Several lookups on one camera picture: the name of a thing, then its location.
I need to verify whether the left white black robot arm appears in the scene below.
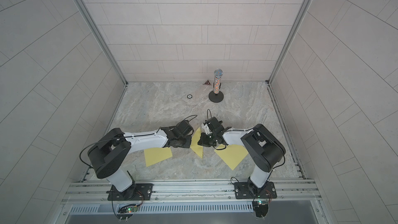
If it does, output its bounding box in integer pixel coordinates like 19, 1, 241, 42
83, 122, 194, 192

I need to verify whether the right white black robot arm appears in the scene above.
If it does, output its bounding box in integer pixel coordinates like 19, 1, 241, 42
199, 121, 286, 189

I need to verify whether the colourful tube on black stand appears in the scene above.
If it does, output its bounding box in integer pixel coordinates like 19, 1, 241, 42
208, 69, 224, 103

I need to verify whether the right controller circuit board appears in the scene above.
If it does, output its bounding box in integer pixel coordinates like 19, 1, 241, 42
252, 201, 269, 218

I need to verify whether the controller circuit board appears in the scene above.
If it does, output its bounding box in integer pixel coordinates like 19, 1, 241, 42
252, 201, 269, 218
117, 204, 140, 219

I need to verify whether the left controller circuit board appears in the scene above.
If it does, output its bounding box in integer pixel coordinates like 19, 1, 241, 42
117, 204, 140, 219

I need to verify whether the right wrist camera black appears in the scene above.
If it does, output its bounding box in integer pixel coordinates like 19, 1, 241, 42
202, 117, 224, 134

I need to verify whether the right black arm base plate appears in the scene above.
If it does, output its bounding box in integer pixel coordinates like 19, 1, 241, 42
234, 181, 277, 200

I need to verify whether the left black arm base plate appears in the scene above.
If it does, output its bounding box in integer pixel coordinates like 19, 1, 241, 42
106, 183, 153, 201

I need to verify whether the aluminium mounting rail frame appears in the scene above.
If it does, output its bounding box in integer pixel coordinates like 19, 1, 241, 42
61, 178, 321, 204

